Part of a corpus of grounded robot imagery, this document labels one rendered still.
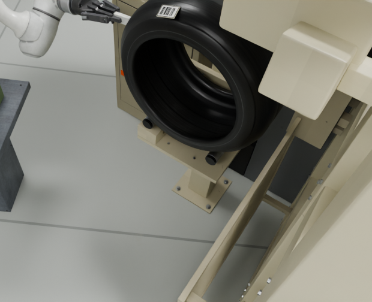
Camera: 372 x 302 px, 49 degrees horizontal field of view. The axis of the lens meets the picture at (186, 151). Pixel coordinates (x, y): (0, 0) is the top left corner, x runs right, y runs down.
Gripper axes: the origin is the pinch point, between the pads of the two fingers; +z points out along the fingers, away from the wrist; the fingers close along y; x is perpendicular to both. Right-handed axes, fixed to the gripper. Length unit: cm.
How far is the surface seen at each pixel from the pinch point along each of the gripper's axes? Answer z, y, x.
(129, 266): 7, -31, 125
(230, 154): 42, 4, 49
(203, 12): 35.5, -6.9, -16.4
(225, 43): 43.7, -9.4, -11.2
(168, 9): 25.6, -9.1, -15.6
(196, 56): -4, 53, 50
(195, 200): 14, 22, 125
